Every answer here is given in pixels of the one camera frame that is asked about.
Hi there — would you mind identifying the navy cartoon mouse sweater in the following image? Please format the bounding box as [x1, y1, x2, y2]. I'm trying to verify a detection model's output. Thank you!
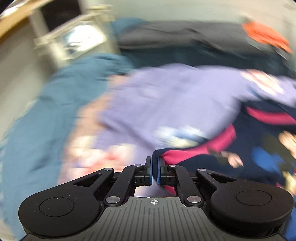
[152, 101, 295, 196]

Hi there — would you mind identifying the lilac floral bed sheet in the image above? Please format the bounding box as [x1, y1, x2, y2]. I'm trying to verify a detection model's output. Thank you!
[59, 64, 295, 183]

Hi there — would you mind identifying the teal blue blanket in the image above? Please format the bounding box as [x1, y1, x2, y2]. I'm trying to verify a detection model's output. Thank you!
[0, 17, 149, 241]

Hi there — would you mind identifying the grey quilt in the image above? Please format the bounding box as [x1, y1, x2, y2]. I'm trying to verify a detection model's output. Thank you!
[116, 20, 266, 55]

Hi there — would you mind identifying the orange cloth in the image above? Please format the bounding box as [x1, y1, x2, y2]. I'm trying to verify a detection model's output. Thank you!
[242, 21, 292, 53]

